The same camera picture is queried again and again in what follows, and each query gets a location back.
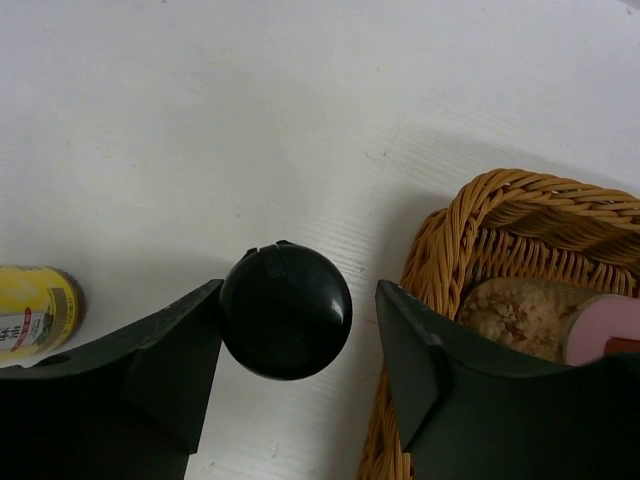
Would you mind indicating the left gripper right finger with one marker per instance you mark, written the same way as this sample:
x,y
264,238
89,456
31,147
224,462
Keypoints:
x,y
469,408

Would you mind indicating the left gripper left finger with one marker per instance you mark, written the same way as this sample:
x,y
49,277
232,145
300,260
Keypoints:
x,y
130,405

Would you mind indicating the pink cap spice jar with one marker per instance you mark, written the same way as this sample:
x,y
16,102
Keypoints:
x,y
552,321

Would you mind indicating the brown wicker divided basket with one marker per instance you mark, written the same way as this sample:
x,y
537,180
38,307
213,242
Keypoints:
x,y
503,224

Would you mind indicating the yellow label brown bottle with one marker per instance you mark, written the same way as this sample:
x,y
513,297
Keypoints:
x,y
41,309

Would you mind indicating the black cap pepper jar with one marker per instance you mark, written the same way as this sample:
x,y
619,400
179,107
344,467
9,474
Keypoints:
x,y
286,311

